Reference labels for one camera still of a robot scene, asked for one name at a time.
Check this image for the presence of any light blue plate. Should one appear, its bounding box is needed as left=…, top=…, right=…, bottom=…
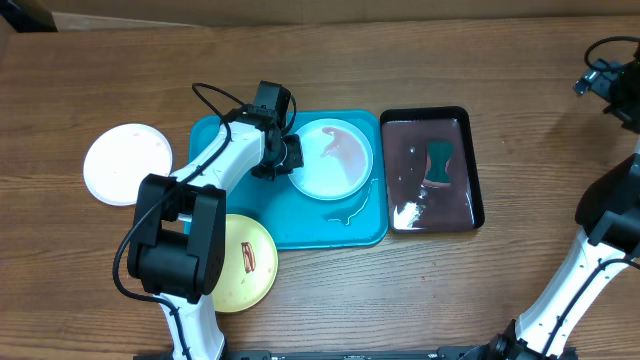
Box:
left=289, top=118, right=373, bottom=201

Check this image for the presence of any yellow plate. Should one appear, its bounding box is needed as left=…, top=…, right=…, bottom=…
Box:
left=212, top=214, right=279, bottom=313

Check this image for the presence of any green scrub sponge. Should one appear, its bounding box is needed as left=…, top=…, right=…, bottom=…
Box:
left=425, top=141, right=454, bottom=187

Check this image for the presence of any white plate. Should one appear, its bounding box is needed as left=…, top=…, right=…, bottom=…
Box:
left=83, top=123, right=173, bottom=206

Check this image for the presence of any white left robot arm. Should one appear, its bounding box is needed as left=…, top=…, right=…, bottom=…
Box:
left=112, top=81, right=303, bottom=359

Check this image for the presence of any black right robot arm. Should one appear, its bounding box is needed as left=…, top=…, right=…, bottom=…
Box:
left=452, top=36, right=639, bottom=360

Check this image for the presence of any black water tray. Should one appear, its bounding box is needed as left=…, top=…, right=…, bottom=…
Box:
left=380, top=106, right=485, bottom=233

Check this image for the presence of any cardboard backboard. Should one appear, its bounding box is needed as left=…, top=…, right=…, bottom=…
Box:
left=0, top=0, right=640, bottom=34

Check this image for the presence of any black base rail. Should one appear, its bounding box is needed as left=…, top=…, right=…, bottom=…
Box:
left=222, top=346, right=474, bottom=360

